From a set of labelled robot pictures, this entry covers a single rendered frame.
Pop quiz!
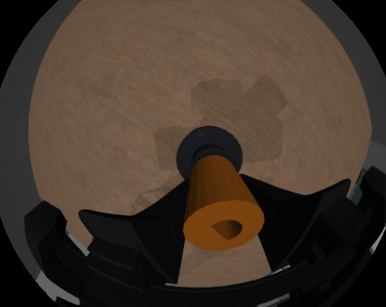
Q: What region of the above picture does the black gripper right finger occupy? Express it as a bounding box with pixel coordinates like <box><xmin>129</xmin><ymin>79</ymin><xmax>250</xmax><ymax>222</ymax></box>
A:
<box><xmin>239</xmin><ymin>174</ymin><xmax>351</xmax><ymax>273</ymax></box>

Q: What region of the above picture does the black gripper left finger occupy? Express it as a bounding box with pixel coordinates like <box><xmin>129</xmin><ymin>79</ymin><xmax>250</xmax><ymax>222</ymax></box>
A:
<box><xmin>78</xmin><ymin>179</ymin><xmax>190</xmax><ymax>284</ymax></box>

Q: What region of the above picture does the black stepped round pedestal with shaft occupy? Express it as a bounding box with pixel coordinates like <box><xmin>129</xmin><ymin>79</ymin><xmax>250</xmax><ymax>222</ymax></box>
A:
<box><xmin>176</xmin><ymin>125</ymin><xmax>243</xmax><ymax>179</ymax></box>

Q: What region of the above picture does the orange cylindrical knob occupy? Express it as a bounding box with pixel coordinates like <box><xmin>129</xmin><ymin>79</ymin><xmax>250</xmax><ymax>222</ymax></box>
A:
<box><xmin>182</xmin><ymin>154</ymin><xmax>264</xmax><ymax>251</ymax></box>

